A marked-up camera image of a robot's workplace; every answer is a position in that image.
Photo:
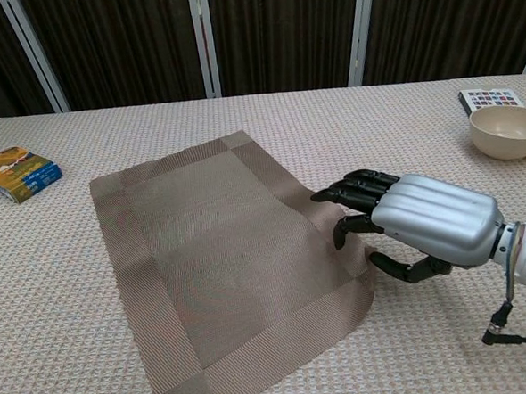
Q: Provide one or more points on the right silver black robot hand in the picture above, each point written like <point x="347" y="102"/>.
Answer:
<point x="438" y="217"/>

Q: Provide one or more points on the pink bowl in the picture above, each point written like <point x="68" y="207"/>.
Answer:
<point x="507" y="135"/>

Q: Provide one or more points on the brown woven placemat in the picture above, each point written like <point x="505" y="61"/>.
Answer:
<point x="222" y="262"/>

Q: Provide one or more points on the white box with picture grid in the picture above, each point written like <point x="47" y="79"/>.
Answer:
<point x="491" y="98"/>

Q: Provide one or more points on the dark pleated curtain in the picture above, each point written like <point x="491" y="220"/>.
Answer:
<point x="280" y="35"/>

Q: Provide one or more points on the beige woven tablecloth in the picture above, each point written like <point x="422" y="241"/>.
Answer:
<point x="49" y="286"/>

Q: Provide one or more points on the orange snack box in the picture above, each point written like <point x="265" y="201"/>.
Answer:
<point x="18" y="174"/>

